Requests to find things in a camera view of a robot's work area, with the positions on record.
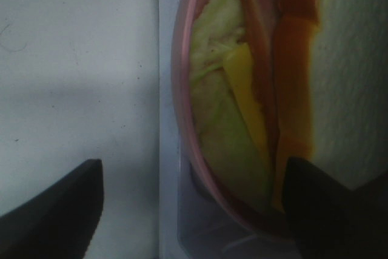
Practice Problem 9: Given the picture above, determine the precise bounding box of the pink round plate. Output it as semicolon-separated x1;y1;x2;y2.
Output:
171;0;291;240

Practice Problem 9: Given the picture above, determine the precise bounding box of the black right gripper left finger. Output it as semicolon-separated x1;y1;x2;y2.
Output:
1;159;104;258

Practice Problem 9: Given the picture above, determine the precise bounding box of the white microwave oven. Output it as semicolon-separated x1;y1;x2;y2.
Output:
0;0;231;259

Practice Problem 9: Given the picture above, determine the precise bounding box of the white bread sandwich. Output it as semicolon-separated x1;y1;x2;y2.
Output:
188;0;388;211

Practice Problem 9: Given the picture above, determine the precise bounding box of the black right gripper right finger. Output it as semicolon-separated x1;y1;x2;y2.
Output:
282;158;387;258

